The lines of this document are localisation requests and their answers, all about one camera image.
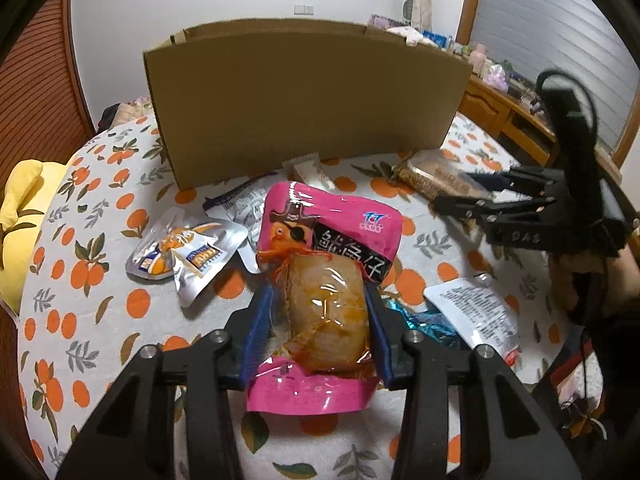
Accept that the yellow plush toy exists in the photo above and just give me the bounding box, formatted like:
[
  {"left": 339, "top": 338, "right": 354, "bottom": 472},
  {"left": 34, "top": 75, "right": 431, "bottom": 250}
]
[{"left": 1, "top": 159, "right": 67, "bottom": 316}]

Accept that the brown cardboard box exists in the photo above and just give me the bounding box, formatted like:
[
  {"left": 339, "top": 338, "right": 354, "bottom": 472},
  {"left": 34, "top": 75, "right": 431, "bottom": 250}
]
[{"left": 143, "top": 18, "right": 471, "bottom": 188}]

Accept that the orange-print white bedsheet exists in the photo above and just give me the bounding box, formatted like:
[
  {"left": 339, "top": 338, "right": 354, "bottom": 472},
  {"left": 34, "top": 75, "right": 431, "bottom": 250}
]
[{"left": 17, "top": 115, "right": 570, "bottom": 479}]

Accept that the wooden sideboard cabinet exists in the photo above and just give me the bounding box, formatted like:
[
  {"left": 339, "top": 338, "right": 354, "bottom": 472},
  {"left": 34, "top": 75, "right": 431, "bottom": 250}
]
[{"left": 456, "top": 72, "right": 624, "bottom": 183}]

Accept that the purple tissue pack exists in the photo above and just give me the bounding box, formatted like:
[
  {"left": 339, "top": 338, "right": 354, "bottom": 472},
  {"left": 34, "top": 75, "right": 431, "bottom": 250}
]
[{"left": 483, "top": 64, "right": 509, "bottom": 93}]

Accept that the white printed snack packet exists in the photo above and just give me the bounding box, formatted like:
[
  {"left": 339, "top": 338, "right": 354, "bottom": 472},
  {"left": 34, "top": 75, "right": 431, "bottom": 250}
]
[{"left": 423, "top": 278, "right": 520, "bottom": 366}]

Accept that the pink fish snack packet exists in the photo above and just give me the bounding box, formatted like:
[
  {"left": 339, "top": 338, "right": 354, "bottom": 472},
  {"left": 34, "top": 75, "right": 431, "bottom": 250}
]
[{"left": 246, "top": 182, "right": 402, "bottom": 416}]

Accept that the pink bottle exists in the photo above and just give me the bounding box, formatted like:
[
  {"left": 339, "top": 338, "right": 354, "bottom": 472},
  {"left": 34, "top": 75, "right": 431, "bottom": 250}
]
[{"left": 468, "top": 44, "right": 487, "bottom": 76}]

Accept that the silver orange snack packet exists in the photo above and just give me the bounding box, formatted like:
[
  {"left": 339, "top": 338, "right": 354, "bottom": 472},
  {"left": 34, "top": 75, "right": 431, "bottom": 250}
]
[{"left": 125, "top": 207, "right": 248, "bottom": 308}]

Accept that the small white wrapped candy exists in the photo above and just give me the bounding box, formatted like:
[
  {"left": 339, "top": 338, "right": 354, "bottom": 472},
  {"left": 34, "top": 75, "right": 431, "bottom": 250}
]
[{"left": 282, "top": 153, "right": 336, "bottom": 192}]

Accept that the white grey snack packet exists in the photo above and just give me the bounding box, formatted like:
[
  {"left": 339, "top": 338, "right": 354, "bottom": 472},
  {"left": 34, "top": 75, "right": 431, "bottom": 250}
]
[{"left": 203, "top": 172, "right": 285, "bottom": 274}]

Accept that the window roller blind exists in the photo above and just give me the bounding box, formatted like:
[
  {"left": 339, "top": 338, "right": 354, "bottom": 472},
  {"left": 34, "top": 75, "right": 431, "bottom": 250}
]
[{"left": 471, "top": 0, "right": 639, "bottom": 148}]

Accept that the blue foil wrapper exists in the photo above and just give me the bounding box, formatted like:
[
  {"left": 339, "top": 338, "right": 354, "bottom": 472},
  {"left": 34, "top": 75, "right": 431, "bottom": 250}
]
[{"left": 385, "top": 298, "right": 461, "bottom": 349}]

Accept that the folded floral cloth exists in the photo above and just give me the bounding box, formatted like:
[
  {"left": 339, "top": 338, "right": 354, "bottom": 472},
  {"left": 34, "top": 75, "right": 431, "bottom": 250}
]
[{"left": 386, "top": 26, "right": 437, "bottom": 48}]

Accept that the small white fan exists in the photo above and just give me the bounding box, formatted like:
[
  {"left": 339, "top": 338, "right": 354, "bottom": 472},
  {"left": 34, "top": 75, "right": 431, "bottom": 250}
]
[{"left": 402, "top": 0, "right": 413, "bottom": 25}]

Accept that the wall light switch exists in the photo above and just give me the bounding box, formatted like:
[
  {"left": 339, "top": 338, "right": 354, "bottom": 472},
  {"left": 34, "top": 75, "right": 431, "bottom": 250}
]
[{"left": 294, "top": 4, "right": 314, "bottom": 16}]

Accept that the brown biscuit packet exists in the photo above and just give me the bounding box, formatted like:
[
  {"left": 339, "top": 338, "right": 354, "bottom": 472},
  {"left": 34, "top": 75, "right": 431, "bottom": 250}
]
[{"left": 393, "top": 150, "right": 491, "bottom": 200}]

